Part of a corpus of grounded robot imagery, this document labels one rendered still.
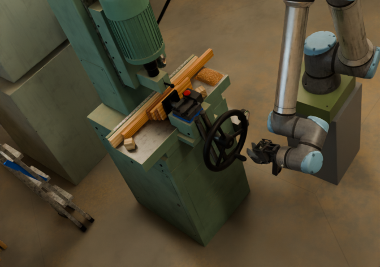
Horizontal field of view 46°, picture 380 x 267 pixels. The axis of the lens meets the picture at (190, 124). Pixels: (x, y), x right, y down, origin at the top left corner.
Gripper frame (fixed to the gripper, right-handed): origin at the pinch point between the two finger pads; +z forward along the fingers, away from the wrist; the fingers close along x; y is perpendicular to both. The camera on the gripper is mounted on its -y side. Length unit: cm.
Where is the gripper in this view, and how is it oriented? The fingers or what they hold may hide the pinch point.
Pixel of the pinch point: (249, 153)
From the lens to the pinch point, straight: 203.9
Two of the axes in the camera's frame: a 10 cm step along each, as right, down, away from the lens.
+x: -6.3, 6.6, -4.0
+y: -4.8, -7.4, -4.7
